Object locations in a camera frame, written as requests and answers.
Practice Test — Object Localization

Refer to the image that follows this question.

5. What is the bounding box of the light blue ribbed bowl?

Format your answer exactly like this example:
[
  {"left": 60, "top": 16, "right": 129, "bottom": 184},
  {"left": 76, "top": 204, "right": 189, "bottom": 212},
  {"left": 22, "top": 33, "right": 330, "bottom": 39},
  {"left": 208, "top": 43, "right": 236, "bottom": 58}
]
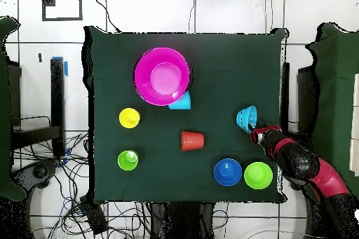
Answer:
[{"left": 236, "top": 105, "right": 258, "bottom": 134}]

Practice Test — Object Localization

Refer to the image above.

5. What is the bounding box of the green ribbed bowl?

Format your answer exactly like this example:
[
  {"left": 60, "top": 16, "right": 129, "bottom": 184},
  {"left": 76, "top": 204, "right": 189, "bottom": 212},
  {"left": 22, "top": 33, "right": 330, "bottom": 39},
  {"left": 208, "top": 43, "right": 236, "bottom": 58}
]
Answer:
[{"left": 243, "top": 161, "right": 273, "bottom": 190}]

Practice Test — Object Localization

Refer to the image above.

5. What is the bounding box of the orange cup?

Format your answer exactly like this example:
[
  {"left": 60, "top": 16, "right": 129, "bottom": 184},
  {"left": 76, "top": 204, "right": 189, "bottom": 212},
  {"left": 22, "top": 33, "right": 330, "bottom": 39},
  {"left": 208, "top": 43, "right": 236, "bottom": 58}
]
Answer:
[{"left": 180, "top": 130, "right": 205, "bottom": 152}]

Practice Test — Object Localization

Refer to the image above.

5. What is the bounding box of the light blue cup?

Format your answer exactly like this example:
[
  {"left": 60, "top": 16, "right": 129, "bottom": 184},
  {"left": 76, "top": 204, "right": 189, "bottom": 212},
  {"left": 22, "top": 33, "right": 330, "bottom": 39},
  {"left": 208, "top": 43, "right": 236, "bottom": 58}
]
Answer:
[{"left": 168, "top": 90, "right": 192, "bottom": 110}]

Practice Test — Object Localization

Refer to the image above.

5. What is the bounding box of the large pink bowl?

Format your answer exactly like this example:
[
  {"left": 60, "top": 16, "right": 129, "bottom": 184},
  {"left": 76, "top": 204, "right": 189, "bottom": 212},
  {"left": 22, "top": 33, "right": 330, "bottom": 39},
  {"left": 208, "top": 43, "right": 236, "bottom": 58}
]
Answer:
[{"left": 133, "top": 47, "right": 191, "bottom": 107}]

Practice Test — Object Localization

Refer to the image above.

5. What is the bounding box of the yellow cup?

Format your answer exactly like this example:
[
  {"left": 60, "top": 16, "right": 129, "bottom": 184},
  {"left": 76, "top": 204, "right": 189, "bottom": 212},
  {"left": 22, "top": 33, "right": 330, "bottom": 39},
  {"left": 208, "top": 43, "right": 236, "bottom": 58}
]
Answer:
[{"left": 118, "top": 107, "right": 141, "bottom": 130}]

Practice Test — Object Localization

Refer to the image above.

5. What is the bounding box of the green cup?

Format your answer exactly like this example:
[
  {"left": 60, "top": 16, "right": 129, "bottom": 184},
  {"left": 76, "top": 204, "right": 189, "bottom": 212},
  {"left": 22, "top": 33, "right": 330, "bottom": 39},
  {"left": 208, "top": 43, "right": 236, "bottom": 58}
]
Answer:
[{"left": 116, "top": 149, "right": 139, "bottom": 172}]

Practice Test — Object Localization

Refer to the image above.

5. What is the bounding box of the dark blue ribbed bowl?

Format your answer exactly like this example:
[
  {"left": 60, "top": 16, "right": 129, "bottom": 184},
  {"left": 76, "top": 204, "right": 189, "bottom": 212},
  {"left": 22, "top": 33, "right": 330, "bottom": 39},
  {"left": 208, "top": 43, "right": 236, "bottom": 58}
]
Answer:
[{"left": 213, "top": 158, "right": 243, "bottom": 187}]

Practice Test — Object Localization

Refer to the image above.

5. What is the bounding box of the dark green tablecloth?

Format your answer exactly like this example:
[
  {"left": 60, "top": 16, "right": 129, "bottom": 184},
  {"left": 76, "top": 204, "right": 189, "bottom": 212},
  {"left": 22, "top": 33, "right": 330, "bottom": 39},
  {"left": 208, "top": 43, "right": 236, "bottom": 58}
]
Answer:
[{"left": 81, "top": 25, "right": 287, "bottom": 203}]

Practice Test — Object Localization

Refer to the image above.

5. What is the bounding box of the black box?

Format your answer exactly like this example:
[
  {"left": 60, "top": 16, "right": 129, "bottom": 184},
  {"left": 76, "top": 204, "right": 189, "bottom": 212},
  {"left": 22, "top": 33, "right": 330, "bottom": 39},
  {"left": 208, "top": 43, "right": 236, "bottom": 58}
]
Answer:
[{"left": 79, "top": 194, "right": 109, "bottom": 236}]

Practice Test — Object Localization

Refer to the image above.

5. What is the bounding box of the black bench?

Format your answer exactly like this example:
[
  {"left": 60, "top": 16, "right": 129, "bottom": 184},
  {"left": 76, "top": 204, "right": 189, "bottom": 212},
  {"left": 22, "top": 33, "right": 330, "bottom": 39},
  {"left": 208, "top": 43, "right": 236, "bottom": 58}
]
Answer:
[{"left": 11, "top": 57, "right": 67, "bottom": 157}]

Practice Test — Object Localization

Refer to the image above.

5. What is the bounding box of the blue tape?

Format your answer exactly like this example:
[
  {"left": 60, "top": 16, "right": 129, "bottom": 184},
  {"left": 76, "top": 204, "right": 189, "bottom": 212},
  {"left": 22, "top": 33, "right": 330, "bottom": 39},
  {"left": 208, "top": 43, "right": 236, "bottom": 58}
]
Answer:
[{"left": 51, "top": 55, "right": 69, "bottom": 77}]

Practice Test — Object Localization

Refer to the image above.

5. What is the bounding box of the black office chair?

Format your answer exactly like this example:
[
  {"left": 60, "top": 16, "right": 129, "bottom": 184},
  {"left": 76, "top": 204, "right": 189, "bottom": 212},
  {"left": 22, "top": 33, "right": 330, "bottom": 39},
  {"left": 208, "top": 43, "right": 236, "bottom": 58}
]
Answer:
[{"left": 12, "top": 160, "right": 60, "bottom": 192}]

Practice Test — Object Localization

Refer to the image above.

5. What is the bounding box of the bundle of floor cables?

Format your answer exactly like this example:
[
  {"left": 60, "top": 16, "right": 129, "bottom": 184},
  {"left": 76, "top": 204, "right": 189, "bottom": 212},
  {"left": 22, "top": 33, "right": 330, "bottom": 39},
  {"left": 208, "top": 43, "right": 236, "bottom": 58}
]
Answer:
[{"left": 13, "top": 132, "right": 152, "bottom": 239}]

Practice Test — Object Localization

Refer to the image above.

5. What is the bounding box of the thin black floor cable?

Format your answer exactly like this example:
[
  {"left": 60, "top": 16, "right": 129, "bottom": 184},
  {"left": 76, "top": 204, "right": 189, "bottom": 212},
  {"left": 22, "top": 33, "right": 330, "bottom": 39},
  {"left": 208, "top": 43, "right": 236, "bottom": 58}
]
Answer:
[{"left": 91, "top": 0, "right": 122, "bottom": 33}]

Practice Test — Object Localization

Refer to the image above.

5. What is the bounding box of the black square floor frame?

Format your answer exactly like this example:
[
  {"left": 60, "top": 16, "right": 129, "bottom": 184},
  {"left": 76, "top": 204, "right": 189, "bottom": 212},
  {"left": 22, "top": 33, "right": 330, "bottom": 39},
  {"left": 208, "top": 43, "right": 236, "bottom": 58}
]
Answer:
[{"left": 41, "top": 0, "right": 83, "bottom": 22}]

